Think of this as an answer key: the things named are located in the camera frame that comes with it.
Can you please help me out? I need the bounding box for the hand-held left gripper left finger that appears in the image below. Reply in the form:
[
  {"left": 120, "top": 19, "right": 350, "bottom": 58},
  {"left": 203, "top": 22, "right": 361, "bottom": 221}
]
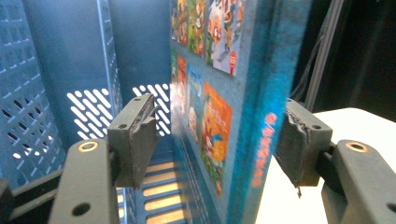
[{"left": 106, "top": 93, "right": 162, "bottom": 190}]

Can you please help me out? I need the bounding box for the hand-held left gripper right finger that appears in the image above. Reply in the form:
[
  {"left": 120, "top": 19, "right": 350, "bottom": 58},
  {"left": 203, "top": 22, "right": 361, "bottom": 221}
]
[{"left": 274, "top": 98, "right": 334, "bottom": 199}]

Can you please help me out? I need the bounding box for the blue monster picture book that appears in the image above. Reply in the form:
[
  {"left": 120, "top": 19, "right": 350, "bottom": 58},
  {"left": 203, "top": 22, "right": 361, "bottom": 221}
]
[{"left": 169, "top": 0, "right": 314, "bottom": 224}]

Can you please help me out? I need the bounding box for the blue plastic file rack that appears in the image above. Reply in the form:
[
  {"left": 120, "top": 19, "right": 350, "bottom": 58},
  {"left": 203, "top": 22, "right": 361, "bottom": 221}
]
[{"left": 0, "top": 0, "right": 219, "bottom": 224}]

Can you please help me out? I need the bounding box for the dark curtain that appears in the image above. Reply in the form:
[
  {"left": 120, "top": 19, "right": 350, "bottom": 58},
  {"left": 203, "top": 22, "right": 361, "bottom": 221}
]
[{"left": 292, "top": 0, "right": 396, "bottom": 122}]

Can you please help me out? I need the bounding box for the white metal desk frame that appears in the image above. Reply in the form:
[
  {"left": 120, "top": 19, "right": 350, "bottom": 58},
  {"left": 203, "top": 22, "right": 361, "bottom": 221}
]
[{"left": 303, "top": 0, "right": 345, "bottom": 111}]

